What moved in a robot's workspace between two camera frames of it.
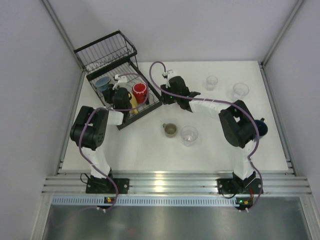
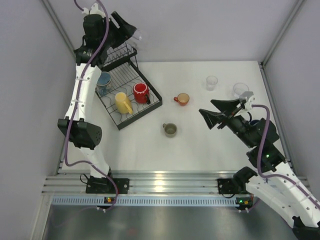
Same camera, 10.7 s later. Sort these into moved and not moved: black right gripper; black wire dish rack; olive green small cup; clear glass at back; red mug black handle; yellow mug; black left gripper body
Moved: black left gripper body; yellow mug; black right gripper
Not moved: olive green small cup; red mug black handle; clear glass at back; black wire dish rack
